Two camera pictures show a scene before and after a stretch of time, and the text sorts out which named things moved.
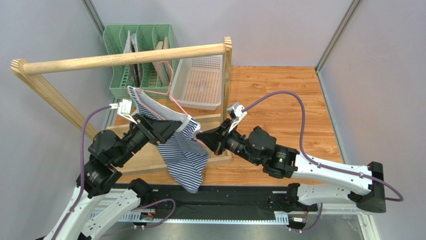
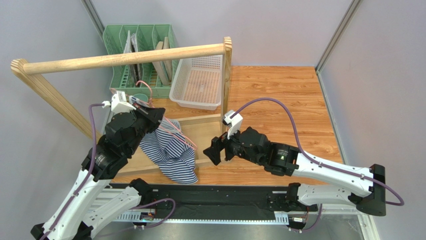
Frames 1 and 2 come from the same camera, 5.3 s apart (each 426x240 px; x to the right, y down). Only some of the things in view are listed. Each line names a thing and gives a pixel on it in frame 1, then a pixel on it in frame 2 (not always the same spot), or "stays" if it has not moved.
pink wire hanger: [162, 93] -> [195, 147]
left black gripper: [157, 131] -> [154, 115]
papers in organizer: [131, 46] stays
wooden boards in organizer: [164, 68] stays
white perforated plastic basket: [197, 83] stays
